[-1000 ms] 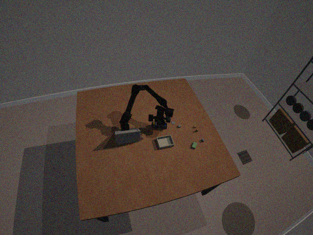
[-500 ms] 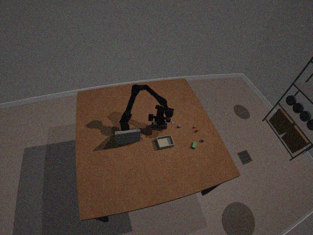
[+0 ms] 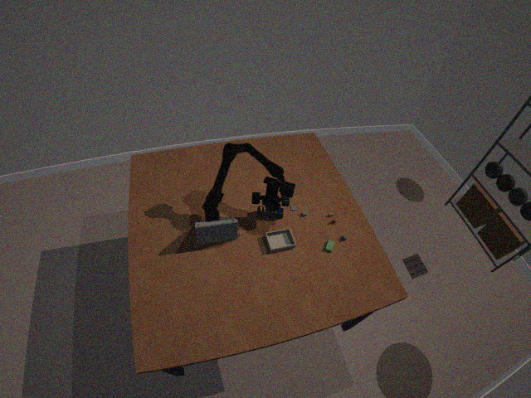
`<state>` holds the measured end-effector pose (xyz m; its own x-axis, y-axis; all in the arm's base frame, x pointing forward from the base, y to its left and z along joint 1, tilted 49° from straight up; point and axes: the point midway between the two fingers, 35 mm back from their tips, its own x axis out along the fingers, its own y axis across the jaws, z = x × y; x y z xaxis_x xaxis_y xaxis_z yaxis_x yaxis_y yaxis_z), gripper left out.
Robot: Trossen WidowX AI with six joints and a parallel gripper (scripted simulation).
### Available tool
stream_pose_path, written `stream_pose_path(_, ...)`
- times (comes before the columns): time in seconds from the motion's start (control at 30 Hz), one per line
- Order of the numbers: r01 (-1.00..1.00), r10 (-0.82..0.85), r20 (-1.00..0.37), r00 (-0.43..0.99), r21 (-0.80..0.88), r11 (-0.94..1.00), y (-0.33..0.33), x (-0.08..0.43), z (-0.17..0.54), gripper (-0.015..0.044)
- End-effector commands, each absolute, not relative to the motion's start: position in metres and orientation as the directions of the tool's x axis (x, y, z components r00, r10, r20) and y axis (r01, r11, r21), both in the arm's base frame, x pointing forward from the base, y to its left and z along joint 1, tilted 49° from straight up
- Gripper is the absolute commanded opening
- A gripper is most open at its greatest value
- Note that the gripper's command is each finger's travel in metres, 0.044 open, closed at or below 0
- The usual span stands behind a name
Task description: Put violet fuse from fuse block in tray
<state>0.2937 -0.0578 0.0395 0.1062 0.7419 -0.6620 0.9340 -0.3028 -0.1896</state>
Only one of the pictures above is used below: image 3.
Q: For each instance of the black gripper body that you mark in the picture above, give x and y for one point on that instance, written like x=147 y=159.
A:
x=256 y=197

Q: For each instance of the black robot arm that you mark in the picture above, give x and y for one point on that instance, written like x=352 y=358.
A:
x=230 y=150

